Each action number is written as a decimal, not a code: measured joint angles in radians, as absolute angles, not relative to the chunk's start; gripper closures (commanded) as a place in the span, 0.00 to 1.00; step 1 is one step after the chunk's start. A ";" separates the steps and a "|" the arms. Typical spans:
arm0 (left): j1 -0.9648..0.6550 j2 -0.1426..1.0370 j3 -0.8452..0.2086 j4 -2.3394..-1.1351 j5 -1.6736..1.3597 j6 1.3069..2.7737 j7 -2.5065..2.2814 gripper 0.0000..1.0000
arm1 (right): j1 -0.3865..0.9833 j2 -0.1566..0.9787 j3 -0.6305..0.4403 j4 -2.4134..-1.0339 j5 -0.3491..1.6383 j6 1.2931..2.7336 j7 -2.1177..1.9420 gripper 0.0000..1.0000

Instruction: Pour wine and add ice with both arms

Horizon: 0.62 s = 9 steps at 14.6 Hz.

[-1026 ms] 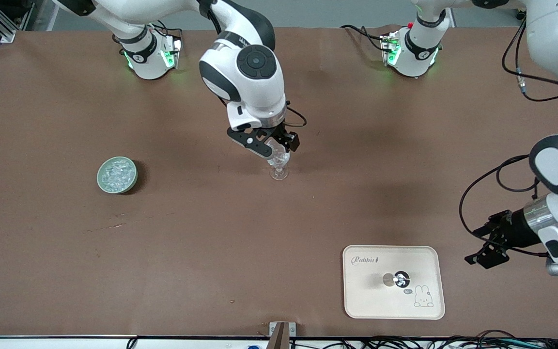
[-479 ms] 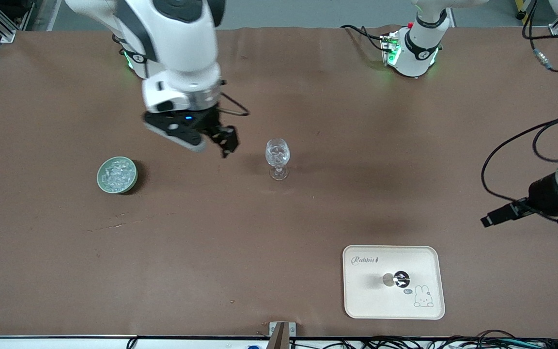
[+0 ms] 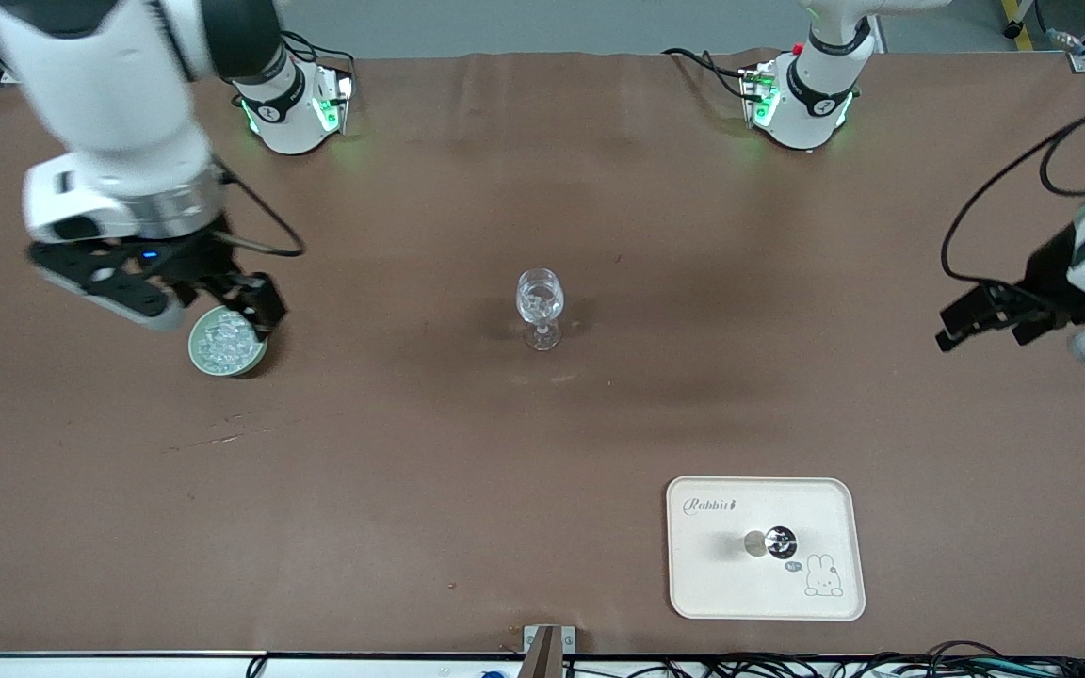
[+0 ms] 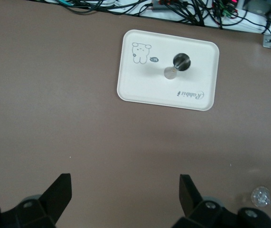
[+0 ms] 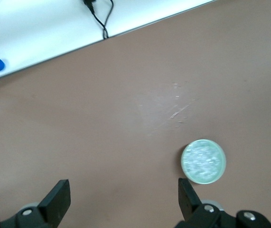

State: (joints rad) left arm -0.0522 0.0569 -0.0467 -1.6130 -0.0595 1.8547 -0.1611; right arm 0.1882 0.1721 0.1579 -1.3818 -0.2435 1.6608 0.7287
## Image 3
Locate round green bowl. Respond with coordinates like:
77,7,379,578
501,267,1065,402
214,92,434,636
188,306,268,378

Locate clear ice cubes pile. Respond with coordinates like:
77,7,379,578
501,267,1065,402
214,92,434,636
196,311,261,368

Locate black base cable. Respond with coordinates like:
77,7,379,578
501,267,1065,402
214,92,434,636
274,31,357,81
662,47,753,103

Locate brown table cover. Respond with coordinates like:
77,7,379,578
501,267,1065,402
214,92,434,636
0,47,1085,657

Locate black left base cable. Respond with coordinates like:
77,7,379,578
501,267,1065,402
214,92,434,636
662,47,753,103

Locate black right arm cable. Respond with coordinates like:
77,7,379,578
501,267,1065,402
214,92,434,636
213,160,306,257

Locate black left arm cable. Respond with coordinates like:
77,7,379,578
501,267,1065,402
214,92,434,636
940,108,1085,283

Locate black right base cable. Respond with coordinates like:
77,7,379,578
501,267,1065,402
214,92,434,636
274,31,357,81

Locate clear stemmed wine glass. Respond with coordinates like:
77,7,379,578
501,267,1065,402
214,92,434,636
515,268,566,352

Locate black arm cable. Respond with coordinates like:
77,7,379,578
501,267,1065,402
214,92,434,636
940,108,1085,283
213,160,306,257

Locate black cable bundle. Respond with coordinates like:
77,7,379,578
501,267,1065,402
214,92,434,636
693,640,1085,678

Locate cream rabbit print tray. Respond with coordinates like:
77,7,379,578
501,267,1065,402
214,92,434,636
665,476,866,622

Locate steel double jigger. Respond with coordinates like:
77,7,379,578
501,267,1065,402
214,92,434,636
743,525,799,560

